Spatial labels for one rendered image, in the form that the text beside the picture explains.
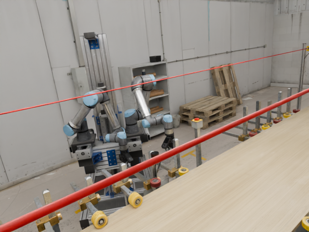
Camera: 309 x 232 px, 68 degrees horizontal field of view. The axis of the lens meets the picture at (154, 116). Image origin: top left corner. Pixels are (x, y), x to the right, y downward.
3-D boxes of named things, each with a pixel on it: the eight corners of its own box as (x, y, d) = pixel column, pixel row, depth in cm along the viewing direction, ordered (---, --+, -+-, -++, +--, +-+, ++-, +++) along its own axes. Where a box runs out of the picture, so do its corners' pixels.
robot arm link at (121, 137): (118, 130, 202) (127, 131, 199) (120, 142, 206) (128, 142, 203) (114, 134, 195) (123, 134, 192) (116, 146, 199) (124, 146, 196)
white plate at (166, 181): (144, 201, 181) (142, 190, 178) (168, 187, 196) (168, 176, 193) (144, 201, 181) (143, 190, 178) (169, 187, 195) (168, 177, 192)
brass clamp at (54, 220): (37, 227, 134) (34, 220, 133) (60, 216, 142) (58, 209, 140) (39, 233, 129) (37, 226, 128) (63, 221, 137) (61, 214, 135)
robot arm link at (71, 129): (78, 134, 225) (106, 95, 199) (68, 140, 211) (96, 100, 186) (70, 125, 225) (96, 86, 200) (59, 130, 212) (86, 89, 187)
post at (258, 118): (254, 140, 268) (256, 100, 254) (256, 139, 270) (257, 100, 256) (257, 141, 265) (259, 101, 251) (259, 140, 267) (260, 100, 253)
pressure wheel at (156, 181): (149, 193, 175) (147, 180, 171) (157, 188, 179) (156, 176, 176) (155, 197, 169) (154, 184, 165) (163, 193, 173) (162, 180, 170)
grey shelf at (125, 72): (128, 141, 484) (117, 66, 438) (160, 128, 536) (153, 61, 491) (140, 146, 450) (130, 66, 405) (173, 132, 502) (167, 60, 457)
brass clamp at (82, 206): (78, 207, 148) (77, 200, 147) (97, 197, 155) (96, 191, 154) (82, 211, 143) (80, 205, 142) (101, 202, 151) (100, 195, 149)
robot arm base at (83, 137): (77, 137, 238) (76, 128, 236) (92, 135, 240) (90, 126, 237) (75, 142, 224) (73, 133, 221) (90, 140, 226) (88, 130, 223)
